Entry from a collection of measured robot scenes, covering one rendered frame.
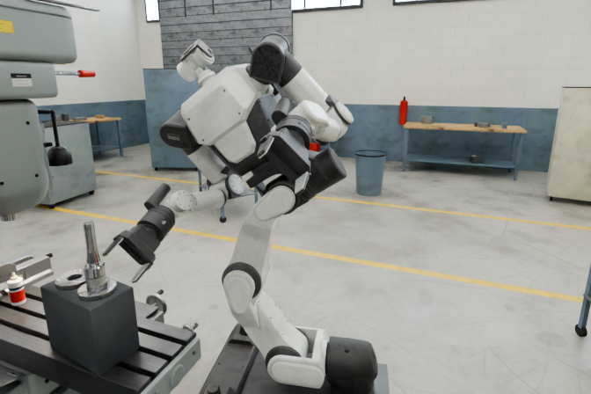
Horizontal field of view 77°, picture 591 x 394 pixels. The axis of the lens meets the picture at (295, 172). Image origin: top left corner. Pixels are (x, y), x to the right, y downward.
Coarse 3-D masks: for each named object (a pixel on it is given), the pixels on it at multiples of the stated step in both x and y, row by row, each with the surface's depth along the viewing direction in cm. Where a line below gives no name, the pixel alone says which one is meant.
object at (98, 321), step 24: (48, 288) 97; (72, 288) 96; (120, 288) 97; (48, 312) 99; (72, 312) 92; (96, 312) 89; (120, 312) 95; (72, 336) 95; (96, 336) 90; (120, 336) 96; (96, 360) 91; (120, 360) 97
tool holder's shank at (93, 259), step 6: (90, 222) 92; (84, 228) 90; (90, 228) 91; (84, 234) 91; (90, 234) 91; (90, 240) 91; (96, 240) 93; (90, 246) 91; (96, 246) 93; (90, 252) 92; (96, 252) 93; (90, 258) 92; (96, 258) 93; (90, 264) 93; (96, 264) 93
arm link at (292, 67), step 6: (270, 36) 112; (276, 36) 113; (276, 42) 107; (282, 42) 112; (282, 48) 108; (288, 54) 110; (288, 60) 109; (294, 60) 110; (288, 66) 109; (294, 66) 110; (300, 66) 111; (282, 72) 109; (288, 72) 109; (294, 72) 110; (282, 78) 110; (288, 78) 110; (282, 84) 112
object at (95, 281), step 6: (102, 270) 94; (90, 276) 92; (96, 276) 92; (102, 276) 94; (90, 282) 92; (96, 282) 93; (102, 282) 94; (90, 288) 93; (96, 288) 93; (102, 288) 94
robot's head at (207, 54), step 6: (198, 42) 112; (192, 48) 113; (198, 48) 114; (204, 48) 114; (210, 48) 117; (186, 54) 114; (204, 54) 114; (210, 54) 115; (180, 60) 115; (204, 60) 114; (210, 60) 116
